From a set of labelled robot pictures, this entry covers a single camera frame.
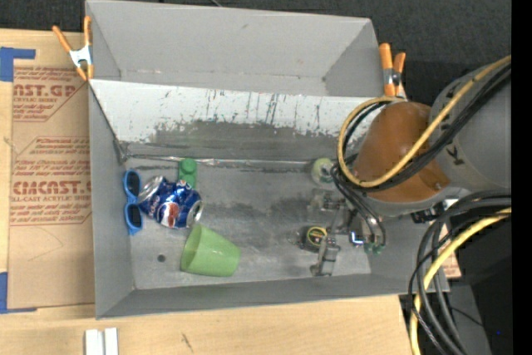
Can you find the pale green ball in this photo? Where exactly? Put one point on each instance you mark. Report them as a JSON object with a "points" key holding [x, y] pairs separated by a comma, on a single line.
{"points": [[322, 171]]}

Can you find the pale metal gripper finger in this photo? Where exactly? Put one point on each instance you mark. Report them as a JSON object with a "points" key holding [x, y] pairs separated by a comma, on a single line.
{"points": [[328, 257], [328, 201]]}

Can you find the crushed blue soda can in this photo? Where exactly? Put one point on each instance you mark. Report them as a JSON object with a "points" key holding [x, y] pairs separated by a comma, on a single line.
{"points": [[174, 205]]}

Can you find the small black and yellow object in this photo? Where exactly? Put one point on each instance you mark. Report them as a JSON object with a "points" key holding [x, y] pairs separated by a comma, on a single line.
{"points": [[312, 238]]}

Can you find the small green bottle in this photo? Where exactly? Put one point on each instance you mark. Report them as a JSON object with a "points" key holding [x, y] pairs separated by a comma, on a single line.
{"points": [[187, 172]]}

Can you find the blue sunglasses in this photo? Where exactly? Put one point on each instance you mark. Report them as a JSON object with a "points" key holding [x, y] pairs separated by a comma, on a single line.
{"points": [[133, 216]]}

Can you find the black cylinder on white bracket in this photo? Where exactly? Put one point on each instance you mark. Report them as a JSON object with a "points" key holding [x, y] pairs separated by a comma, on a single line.
{"points": [[424, 214]]}

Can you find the green plastic cup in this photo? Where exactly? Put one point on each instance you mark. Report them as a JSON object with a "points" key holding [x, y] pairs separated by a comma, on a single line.
{"points": [[210, 253]]}

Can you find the grey metal bin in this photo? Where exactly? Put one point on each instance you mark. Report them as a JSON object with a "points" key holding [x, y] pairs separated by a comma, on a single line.
{"points": [[249, 199]]}

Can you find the brown cardboard board, red print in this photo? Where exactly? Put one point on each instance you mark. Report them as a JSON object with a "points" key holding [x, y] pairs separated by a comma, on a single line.
{"points": [[50, 178]]}

